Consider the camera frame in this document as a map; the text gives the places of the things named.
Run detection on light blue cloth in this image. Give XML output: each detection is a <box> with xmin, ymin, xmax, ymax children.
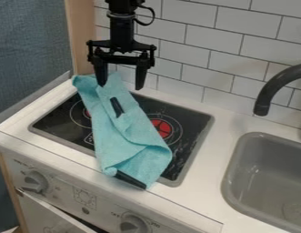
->
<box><xmin>71</xmin><ymin>71</ymin><xmax>175</xmax><ymax>191</ymax></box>

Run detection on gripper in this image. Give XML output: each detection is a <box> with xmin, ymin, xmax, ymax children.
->
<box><xmin>85</xmin><ymin>11</ymin><xmax>159</xmax><ymax>91</ymax></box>

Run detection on tap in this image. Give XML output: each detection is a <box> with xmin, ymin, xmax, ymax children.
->
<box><xmin>252</xmin><ymin>63</ymin><xmax>301</xmax><ymax>117</ymax></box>

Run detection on toy sink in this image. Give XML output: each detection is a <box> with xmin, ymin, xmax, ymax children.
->
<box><xmin>220</xmin><ymin>131</ymin><xmax>301</xmax><ymax>233</ymax></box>

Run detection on toy stove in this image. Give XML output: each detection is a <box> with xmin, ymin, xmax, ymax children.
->
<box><xmin>27</xmin><ymin>90</ymin><xmax>216</xmax><ymax>187</ymax></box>

